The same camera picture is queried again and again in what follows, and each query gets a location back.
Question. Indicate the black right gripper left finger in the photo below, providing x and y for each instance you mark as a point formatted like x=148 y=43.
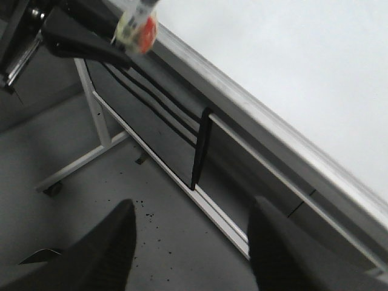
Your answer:
x=101 y=260

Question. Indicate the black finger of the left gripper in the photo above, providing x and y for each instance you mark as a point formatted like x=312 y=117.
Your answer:
x=66 y=38

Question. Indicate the other arm black gripper body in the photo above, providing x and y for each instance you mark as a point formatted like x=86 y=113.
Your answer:
x=21 y=37

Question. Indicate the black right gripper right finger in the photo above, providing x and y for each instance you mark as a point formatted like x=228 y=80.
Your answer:
x=285 y=257

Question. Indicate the white whiteboard with aluminium frame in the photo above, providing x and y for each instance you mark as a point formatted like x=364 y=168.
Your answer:
x=306 y=78

